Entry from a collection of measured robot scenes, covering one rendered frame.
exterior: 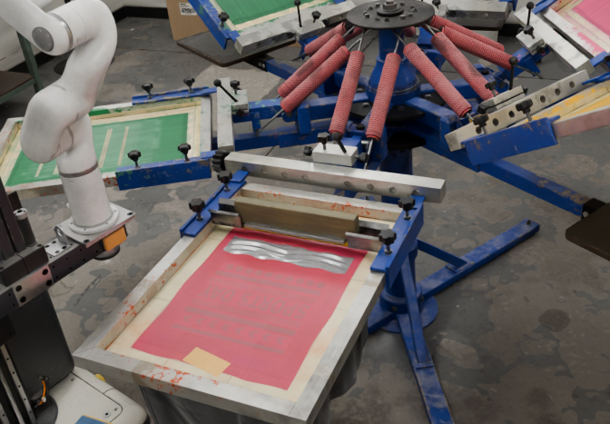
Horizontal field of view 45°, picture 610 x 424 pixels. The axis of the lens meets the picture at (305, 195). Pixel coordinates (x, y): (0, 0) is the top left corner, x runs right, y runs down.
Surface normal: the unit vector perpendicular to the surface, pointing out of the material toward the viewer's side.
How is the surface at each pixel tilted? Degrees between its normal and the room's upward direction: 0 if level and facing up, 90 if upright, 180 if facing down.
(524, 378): 0
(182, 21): 91
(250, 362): 0
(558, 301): 0
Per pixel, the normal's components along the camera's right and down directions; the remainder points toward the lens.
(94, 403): -0.10, -0.84
